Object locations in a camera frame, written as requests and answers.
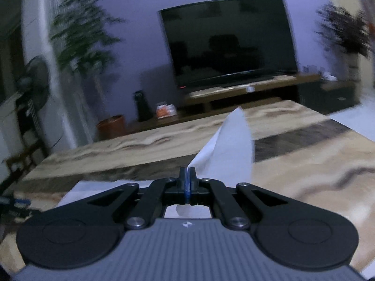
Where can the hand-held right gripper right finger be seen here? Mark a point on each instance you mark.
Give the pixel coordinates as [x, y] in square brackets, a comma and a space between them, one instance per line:
[193, 183]

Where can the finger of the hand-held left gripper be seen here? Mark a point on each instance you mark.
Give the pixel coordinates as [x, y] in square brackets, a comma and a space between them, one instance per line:
[20, 201]
[13, 212]

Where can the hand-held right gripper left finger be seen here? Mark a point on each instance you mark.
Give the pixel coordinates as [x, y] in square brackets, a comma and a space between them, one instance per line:
[183, 183]

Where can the white napkin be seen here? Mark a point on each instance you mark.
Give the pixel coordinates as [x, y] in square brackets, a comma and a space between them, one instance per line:
[228, 146]

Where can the dark wooden chair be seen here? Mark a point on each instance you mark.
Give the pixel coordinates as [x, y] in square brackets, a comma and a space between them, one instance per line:
[23, 158]

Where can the orange white tissue pack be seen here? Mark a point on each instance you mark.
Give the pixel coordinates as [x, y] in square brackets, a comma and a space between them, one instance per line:
[165, 110]

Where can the black cone speaker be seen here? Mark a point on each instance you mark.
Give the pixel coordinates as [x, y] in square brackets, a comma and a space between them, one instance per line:
[143, 106]

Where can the potted green tree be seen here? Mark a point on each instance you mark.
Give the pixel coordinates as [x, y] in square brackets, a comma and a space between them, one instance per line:
[111, 127]

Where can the black standing fan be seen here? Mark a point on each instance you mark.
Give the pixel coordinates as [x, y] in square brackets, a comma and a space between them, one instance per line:
[35, 85]

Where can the wooden television stand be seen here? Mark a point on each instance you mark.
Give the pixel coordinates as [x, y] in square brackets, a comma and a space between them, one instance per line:
[263, 82]

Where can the white sheer curtain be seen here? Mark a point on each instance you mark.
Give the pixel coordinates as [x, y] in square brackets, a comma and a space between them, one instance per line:
[55, 64]

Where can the black flat television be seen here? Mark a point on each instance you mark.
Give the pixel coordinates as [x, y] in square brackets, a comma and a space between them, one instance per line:
[228, 41]

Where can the small white box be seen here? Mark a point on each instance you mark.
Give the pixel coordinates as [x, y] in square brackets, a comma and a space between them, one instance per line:
[329, 76]

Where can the woven pale vase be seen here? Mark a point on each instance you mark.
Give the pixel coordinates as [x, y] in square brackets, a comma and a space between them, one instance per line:
[354, 67]

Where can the dried dark flower bouquet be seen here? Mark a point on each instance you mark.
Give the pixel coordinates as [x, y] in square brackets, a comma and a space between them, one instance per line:
[345, 29]

